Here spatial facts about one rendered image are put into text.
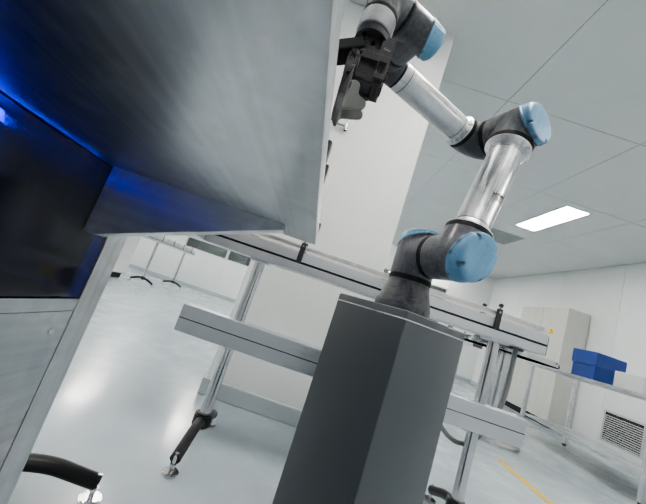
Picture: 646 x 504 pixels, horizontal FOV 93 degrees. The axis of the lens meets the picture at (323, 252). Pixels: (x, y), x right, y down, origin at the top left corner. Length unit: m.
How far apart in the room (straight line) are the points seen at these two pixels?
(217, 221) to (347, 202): 1.58
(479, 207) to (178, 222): 0.67
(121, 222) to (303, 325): 1.50
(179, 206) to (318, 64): 0.48
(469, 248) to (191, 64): 0.64
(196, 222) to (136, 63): 0.37
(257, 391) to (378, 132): 1.89
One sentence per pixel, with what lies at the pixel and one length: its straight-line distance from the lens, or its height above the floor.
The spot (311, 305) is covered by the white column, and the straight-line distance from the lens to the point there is 2.00.
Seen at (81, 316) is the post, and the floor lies 0.56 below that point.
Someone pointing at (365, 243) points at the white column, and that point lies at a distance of 2.06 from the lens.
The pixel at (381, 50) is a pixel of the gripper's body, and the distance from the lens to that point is 0.75.
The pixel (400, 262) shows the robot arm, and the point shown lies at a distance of 0.86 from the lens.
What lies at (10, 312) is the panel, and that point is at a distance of 0.68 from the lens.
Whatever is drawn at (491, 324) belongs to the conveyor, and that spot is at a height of 0.90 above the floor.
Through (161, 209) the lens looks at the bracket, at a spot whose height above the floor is 0.81.
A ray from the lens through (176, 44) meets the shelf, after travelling 0.24.
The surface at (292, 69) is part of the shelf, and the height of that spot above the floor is 0.86.
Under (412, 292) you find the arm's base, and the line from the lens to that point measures 0.83.
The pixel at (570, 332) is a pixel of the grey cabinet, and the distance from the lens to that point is 7.00.
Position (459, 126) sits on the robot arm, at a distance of 1.05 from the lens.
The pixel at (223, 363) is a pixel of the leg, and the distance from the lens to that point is 1.50.
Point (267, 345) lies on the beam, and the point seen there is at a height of 0.49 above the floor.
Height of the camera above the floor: 0.74
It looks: 9 degrees up
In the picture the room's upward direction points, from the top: 19 degrees clockwise
